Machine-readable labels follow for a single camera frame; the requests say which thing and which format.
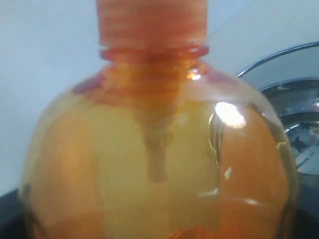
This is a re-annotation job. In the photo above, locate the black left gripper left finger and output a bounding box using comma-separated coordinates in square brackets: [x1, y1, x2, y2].
[0, 189, 29, 239]

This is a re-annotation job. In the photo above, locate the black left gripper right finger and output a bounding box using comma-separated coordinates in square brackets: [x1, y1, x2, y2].
[295, 173, 319, 239]

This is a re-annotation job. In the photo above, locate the orange dish soap pump bottle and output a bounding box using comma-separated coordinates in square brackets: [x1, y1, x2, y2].
[18, 0, 298, 239]

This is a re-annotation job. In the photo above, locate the small stainless steel bowl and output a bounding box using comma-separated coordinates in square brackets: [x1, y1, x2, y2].
[261, 77, 319, 176]

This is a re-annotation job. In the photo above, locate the steel mesh strainer basket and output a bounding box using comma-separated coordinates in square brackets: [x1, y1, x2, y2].
[237, 41, 319, 90]

